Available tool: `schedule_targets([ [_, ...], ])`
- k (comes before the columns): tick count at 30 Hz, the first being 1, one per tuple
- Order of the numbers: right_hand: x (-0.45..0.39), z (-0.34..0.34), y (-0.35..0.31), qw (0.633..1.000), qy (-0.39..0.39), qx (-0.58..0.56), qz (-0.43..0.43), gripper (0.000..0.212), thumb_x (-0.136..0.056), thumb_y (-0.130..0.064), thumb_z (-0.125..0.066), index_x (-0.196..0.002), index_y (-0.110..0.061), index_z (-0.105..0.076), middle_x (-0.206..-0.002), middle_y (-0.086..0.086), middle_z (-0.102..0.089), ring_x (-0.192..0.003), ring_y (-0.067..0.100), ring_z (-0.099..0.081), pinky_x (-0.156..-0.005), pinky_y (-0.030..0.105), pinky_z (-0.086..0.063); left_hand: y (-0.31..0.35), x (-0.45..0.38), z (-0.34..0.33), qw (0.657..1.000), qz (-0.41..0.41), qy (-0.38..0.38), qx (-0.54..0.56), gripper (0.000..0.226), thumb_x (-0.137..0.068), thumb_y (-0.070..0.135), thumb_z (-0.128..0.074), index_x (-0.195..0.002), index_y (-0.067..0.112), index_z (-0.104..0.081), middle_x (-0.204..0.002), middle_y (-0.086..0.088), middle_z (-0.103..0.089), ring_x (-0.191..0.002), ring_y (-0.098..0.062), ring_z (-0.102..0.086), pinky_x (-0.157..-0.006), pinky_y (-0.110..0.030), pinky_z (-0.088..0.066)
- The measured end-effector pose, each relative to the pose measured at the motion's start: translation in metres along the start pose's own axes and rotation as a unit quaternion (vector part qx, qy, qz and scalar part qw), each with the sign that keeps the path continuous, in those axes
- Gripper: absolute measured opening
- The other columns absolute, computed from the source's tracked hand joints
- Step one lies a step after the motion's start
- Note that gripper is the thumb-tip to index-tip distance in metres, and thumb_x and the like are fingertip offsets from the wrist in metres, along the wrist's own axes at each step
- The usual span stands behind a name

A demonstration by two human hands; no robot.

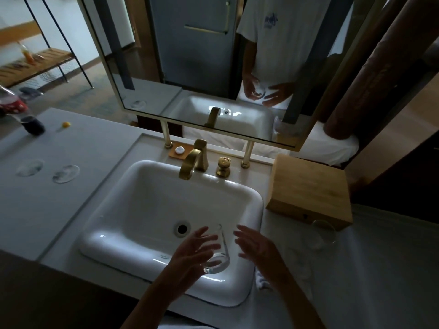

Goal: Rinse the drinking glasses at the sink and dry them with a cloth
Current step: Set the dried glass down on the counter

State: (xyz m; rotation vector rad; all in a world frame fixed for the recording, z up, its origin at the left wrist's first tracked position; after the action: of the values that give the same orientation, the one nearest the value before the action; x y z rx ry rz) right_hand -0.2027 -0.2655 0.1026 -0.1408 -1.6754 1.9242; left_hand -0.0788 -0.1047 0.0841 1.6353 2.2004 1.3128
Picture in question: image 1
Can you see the person's right forearm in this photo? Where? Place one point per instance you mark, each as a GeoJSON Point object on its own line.
{"type": "Point", "coordinates": [301, 308]}

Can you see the dark cup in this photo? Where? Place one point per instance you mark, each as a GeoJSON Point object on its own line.
{"type": "Point", "coordinates": [34, 128]}

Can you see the round paper coaster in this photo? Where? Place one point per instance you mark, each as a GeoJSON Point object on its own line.
{"type": "Point", "coordinates": [66, 174]}
{"type": "Point", "coordinates": [30, 168]}

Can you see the white towel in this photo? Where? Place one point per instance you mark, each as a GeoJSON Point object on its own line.
{"type": "Point", "coordinates": [264, 282]}

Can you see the white wrapped round soap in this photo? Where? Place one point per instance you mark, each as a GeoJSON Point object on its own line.
{"type": "Point", "coordinates": [179, 150]}

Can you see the clear drinking glass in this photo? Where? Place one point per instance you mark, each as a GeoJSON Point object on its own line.
{"type": "Point", "coordinates": [324, 236]}
{"type": "Point", "coordinates": [219, 262]}

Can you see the orange item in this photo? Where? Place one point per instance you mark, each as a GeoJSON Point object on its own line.
{"type": "Point", "coordinates": [27, 56]}

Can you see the orange soap dish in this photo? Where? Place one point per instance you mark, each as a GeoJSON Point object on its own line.
{"type": "Point", "coordinates": [173, 154]}

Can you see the gold faucet spout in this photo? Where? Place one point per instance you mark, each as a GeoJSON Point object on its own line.
{"type": "Point", "coordinates": [188, 166]}

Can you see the white ceramic sink basin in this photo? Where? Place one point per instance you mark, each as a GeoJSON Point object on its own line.
{"type": "Point", "coordinates": [137, 202]}

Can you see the person's white shirt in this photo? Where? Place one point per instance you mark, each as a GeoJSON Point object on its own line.
{"type": "Point", "coordinates": [178, 323]}

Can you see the gold mirror support post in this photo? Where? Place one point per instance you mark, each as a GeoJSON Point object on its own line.
{"type": "Point", "coordinates": [166, 133]}
{"type": "Point", "coordinates": [248, 154]}

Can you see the metal sink drain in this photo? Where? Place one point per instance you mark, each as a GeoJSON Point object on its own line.
{"type": "Point", "coordinates": [182, 229]}

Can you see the wooden box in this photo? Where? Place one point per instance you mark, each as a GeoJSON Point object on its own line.
{"type": "Point", "coordinates": [308, 188]}

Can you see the small yellow cap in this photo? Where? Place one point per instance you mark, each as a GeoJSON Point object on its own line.
{"type": "Point", "coordinates": [66, 125]}

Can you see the person's left hand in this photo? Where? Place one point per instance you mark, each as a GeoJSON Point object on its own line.
{"type": "Point", "coordinates": [187, 267]}

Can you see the gold framed mirror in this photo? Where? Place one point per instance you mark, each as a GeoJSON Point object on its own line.
{"type": "Point", "coordinates": [178, 47]}

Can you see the person's right hand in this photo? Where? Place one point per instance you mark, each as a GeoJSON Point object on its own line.
{"type": "Point", "coordinates": [265, 260]}

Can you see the plastic bottle with red label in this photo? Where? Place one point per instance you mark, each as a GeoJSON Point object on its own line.
{"type": "Point", "coordinates": [15, 106]}

